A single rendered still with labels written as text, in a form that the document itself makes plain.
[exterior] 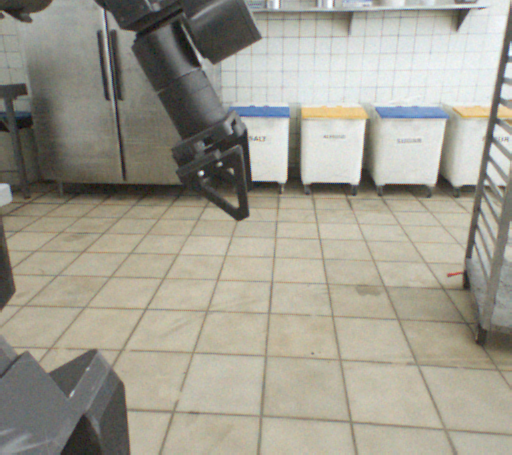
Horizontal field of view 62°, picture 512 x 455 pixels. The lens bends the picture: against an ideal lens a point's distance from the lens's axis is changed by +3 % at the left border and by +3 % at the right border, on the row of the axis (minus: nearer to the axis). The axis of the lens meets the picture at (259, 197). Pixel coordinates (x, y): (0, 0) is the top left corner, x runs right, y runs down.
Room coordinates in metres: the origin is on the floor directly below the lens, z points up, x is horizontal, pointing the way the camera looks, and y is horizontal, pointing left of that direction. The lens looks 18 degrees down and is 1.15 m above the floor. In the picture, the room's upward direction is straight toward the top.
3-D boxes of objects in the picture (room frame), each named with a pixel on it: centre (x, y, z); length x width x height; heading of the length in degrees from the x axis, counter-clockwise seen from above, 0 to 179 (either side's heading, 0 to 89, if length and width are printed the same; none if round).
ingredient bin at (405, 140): (3.79, -1.29, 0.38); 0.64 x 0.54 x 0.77; 175
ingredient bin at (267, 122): (3.88, 0.01, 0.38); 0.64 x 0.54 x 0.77; 179
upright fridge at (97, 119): (3.82, 1.11, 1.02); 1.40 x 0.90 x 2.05; 86
